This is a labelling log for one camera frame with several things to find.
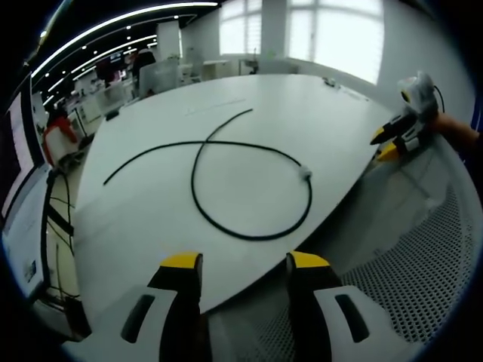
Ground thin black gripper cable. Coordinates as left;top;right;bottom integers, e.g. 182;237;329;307
432;84;447;115

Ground white table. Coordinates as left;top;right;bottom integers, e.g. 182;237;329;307
72;73;398;337

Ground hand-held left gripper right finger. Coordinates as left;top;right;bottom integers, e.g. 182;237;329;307
285;250;411;362

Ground black monitor cables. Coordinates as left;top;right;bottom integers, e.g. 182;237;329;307
40;169;82;302

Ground person's right forearm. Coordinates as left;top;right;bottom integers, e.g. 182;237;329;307
429;112;483;149

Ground computer monitor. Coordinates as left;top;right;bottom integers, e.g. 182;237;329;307
0;85;53;305

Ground grey desk partition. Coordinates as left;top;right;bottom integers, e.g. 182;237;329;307
138;60;180;98

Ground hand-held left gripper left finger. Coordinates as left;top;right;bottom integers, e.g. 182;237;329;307
87;251;209;362

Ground white mesh chair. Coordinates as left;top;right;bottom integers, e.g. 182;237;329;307
205;143;477;362

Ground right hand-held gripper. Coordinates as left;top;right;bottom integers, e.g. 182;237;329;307
369;71;442;163

